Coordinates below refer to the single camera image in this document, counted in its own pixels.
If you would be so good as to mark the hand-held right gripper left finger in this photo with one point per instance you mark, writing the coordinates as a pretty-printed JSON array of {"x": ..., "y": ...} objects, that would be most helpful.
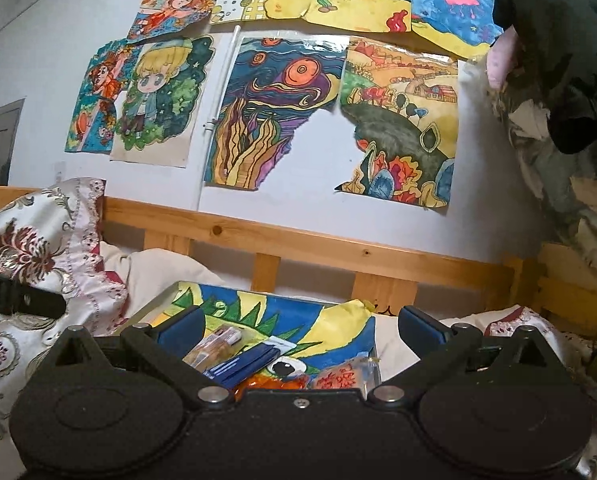
[{"x": 183, "y": 331}]

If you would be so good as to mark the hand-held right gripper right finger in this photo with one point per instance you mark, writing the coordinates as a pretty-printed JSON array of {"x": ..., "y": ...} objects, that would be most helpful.
[{"x": 421, "y": 329}]

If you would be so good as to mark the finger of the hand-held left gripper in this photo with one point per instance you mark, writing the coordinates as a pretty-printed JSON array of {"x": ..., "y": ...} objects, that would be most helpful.
[{"x": 33, "y": 300}]

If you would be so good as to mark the tan cake bar packet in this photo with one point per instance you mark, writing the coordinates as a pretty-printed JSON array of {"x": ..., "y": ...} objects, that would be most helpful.
[{"x": 213, "y": 345}]

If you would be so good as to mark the metal tray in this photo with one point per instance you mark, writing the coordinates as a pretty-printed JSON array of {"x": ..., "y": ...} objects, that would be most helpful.
[{"x": 151, "y": 310}]

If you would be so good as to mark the blue snack packet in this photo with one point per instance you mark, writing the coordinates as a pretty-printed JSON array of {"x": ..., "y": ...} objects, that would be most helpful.
[{"x": 243, "y": 362}]

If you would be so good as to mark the clear rice cracker packet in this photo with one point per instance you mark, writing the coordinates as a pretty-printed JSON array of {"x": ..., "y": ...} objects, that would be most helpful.
[{"x": 341, "y": 375}]

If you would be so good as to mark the orange clear snack packet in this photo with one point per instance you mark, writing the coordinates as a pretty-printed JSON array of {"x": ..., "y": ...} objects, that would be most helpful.
[{"x": 278, "y": 385}]

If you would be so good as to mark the floral satin blanket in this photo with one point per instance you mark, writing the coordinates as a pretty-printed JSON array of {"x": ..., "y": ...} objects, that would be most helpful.
[{"x": 38, "y": 240}]

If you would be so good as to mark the white pillow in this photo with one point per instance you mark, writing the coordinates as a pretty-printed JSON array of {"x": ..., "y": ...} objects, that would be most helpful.
[{"x": 163, "y": 270}]

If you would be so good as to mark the dinosaur drawing paper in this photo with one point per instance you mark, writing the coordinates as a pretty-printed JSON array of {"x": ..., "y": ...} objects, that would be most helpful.
[{"x": 328, "y": 325}]

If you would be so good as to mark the wooden bed headboard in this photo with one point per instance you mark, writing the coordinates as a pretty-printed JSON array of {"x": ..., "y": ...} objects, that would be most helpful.
[{"x": 278, "y": 242}]

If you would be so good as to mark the pile of hanging clothes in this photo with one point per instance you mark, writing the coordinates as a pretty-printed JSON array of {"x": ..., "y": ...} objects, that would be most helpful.
[{"x": 543, "y": 170}]

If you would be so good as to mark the pink cloth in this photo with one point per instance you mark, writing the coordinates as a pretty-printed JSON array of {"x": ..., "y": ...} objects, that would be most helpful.
[{"x": 498, "y": 65}]

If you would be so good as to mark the black garment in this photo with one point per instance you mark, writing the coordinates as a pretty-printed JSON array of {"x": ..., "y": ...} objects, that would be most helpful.
[{"x": 568, "y": 35}]

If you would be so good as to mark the wooden slat frame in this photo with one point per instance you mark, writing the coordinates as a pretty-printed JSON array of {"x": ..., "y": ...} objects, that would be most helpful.
[{"x": 563, "y": 285}]

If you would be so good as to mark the blue girl wall poster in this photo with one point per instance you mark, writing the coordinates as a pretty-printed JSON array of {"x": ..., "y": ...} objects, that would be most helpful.
[{"x": 91, "y": 110}]

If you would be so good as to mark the landscape wall poster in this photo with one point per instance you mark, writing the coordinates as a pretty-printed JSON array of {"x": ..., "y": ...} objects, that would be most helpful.
[{"x": 403, "y": 110}]

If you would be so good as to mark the white wall pipe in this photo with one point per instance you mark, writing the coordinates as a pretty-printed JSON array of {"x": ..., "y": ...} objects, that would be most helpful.
[{"x": 218, "y": 105}]

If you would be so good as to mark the blond child wall poster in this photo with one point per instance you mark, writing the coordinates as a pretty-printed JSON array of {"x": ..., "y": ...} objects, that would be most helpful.
[{"x": 158, "y": 100}]

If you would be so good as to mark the swirl seaweed wall poster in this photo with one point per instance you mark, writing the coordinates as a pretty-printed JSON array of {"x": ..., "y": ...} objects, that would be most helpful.
[{"x": 258, "y": 110}]

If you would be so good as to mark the jellyfish wall poster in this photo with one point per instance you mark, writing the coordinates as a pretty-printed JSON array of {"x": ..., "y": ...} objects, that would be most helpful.
[{"x": 453, "y": 5}]

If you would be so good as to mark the orange hair girl wall poster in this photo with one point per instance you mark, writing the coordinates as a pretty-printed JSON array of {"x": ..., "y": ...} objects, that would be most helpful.
[{"x": 178, "y": 5}]

